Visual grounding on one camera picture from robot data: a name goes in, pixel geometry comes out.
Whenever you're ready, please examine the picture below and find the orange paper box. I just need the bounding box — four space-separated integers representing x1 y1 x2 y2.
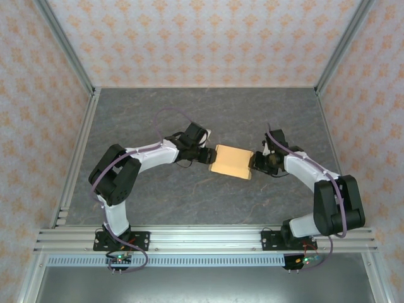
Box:
208 144 255 181

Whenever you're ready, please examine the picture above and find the grey metal sheet panel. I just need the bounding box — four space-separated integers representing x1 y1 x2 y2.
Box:
34 266 375 303

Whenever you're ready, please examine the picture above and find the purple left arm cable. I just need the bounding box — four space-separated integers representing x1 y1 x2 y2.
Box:
90 108 194 274

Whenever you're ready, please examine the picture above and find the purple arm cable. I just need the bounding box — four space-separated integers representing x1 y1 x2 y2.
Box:
90 108 194 274
266 122 348 271

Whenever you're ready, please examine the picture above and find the aluminium table side rail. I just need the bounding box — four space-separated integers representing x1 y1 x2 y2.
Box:
50 88 102 228
316 89 360 227

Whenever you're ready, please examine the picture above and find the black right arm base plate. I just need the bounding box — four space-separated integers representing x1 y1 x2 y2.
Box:
261 229 318 252

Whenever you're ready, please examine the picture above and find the aluminium mounting rail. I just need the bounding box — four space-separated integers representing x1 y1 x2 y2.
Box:
33 225 378 253

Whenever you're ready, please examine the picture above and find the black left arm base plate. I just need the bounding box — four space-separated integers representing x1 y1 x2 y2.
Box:
93 231 151 252

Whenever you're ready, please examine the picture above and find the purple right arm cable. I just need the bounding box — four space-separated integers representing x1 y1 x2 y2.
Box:
266 122 348 271

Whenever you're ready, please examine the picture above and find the grey slotted cable duct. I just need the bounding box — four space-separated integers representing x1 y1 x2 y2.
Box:
46 254 323 268

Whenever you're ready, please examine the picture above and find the aluminium frame post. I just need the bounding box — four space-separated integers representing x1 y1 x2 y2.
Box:
33 0 97 97
314 0 377 95

